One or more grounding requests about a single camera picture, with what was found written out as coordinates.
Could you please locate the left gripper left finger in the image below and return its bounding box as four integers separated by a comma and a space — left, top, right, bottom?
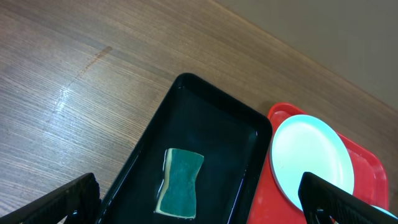
1, 173, 101, 224

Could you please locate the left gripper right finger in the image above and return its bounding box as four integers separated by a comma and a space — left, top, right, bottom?
298, 172, 397, 224

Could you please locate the light blue plate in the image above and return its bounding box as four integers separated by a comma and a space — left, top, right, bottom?
270, 114, 354, 211
371, 205, 398, 219

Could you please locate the green yellow sponge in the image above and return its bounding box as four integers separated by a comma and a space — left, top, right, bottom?
154, 148, 204, 219

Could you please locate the red plastic tray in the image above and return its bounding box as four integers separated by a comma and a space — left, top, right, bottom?
247, 103, 389, 224

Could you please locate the black rectangular water tray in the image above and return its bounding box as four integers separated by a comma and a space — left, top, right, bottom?
96, 73, 272, 223

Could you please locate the light blue plate top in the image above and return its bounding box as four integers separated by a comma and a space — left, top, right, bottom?
270, 114, 354, 211

